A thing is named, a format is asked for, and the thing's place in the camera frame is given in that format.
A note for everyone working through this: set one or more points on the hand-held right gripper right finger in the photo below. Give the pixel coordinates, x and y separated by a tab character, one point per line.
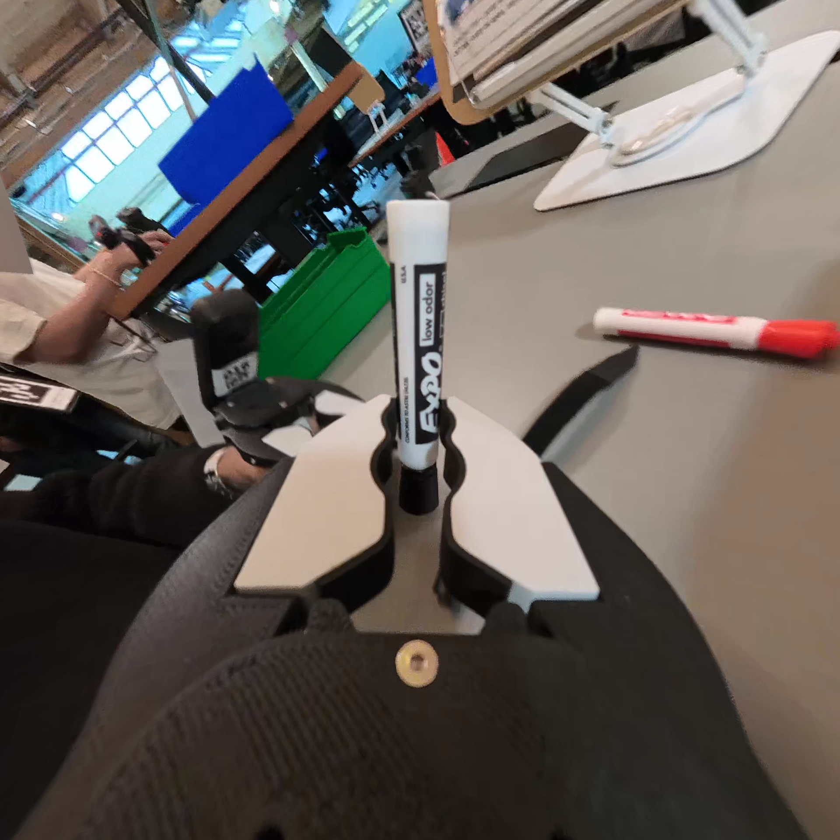
518	518

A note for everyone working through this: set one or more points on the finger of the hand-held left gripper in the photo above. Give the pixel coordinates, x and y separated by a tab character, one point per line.
338	403

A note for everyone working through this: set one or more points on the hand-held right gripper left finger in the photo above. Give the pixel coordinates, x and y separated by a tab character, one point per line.
315	518

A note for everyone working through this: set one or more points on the black dry erase marker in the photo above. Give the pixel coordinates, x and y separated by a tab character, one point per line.
417	295

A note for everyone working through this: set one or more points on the red dry erase marker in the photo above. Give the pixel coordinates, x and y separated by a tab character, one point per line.
689	328

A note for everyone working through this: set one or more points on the person's left forearm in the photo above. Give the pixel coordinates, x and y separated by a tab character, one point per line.
131	492

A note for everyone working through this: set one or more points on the person's left hand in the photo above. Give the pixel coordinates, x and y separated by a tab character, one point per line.
246	469

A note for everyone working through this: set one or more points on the green plastic bin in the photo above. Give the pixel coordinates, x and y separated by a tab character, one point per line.
321	308

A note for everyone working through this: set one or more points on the silver wrist watch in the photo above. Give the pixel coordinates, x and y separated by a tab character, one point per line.
220	476

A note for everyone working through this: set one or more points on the wooden edged desk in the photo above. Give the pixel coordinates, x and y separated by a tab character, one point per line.
249	190

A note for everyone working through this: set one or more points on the blue plastic bin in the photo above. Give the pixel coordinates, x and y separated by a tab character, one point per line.
223	138

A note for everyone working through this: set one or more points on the framed fiducial tag board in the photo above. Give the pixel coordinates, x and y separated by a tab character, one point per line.
33	394

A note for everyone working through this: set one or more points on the person's black knit clothing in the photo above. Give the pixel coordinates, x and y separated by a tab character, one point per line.
65	623

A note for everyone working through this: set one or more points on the orange cone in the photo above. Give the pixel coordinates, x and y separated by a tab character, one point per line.
445	148

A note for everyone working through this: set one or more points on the white metal stand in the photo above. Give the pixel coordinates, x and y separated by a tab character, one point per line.
689	151

